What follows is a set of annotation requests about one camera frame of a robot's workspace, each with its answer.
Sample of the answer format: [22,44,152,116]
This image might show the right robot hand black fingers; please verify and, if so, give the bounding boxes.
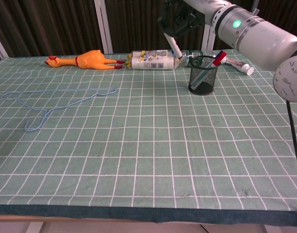
[157,0,206,37]

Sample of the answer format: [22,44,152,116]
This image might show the red capped marker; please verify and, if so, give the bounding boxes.
[191,50,228,89]

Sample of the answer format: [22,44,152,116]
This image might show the black mesh pen cup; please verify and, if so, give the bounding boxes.
[188,55,220,96]

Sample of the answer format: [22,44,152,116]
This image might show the clear bottle with green label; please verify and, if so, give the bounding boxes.
[179,49,228,67]

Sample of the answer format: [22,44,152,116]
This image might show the plastic bottle with label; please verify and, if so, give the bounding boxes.
[125,50,182,70]

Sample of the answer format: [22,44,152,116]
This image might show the toothpaste tube with white cap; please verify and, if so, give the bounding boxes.
[223,56,255,76]

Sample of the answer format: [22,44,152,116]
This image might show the yellow rubber chicken toy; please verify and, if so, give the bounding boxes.
[44,50,126,70]

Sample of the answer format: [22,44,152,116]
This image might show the green grid tablecloth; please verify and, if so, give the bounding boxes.
[0,50,297,228]

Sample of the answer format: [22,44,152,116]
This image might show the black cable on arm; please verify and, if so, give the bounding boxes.
[285,100,297,180]

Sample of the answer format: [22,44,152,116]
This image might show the blue wire clothes hanger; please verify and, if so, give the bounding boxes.
[1,87,117,132]

